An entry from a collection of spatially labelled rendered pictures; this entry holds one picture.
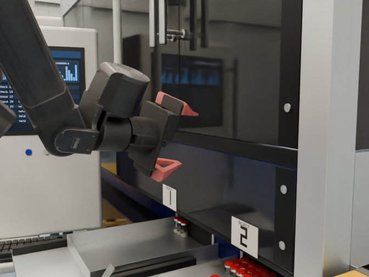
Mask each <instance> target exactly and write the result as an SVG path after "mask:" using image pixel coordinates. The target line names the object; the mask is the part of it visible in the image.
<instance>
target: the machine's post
mask: <svg viewBox="0 0 369 277"><path fill-rule="evenodd" d="M361 19H362V0H303V18H302V36H301V69H300V102H299V136H298V170H297V203H296V221H295V255H294V277H334V276H337V275H340V274H344V273H347V272H349V265H350V243H351V221H352V209H353V187H354V164H355V142H356V120H357V98H358V85H359V64H360V41H361Z"/></svg>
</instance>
